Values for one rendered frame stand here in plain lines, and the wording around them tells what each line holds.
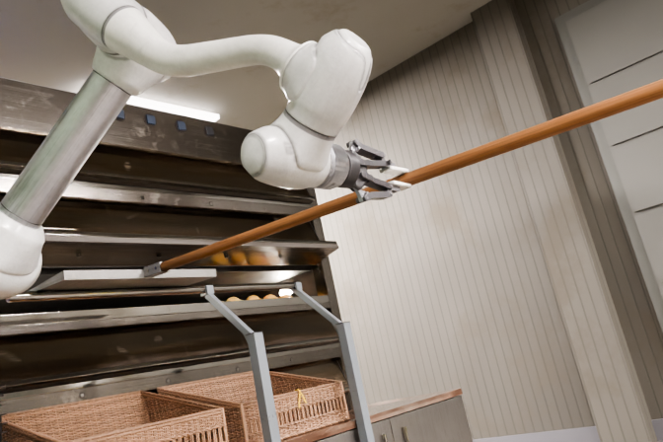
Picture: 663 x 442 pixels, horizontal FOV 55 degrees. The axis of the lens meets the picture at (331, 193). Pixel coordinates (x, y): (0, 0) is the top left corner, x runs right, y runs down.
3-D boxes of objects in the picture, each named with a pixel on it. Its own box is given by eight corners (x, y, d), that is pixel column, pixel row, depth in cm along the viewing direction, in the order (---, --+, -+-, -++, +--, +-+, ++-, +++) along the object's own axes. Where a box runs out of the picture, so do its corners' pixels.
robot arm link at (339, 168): (300, 193, 118) (321, 196, 123) (335, 180, 113) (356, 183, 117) (293, 148, 120) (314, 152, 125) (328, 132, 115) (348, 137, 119)
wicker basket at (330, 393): (162, 463, 237) (153, 387, 245) (269, 432, 280) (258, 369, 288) (248, 451, 209) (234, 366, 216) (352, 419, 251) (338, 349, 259)
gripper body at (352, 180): (316, 152, 124) (346, 158, 131) (323, 193, 122) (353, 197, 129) (344, 139, 120) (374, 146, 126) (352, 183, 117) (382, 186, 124)
